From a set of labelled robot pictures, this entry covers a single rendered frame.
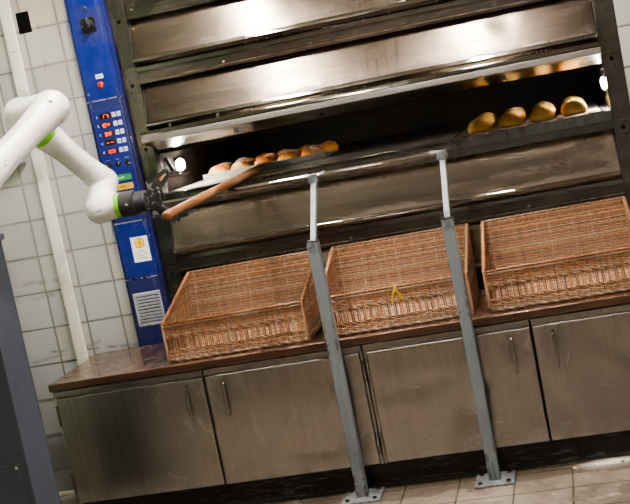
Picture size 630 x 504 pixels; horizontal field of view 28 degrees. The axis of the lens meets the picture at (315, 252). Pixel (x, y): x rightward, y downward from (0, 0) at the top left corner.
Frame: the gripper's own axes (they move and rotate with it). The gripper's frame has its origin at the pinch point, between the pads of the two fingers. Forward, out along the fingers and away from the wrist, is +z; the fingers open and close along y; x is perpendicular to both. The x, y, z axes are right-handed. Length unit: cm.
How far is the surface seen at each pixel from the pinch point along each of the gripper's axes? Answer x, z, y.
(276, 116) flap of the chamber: -40, 28, -20
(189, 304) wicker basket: -44, -23, 47
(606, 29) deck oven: -53, 155, -28
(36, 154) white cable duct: -54, -77, -24
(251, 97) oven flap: -53, 17, -29
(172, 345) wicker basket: -5, -20, 55
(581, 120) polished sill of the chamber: -53, 141, 3
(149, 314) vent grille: -53, -43, 49
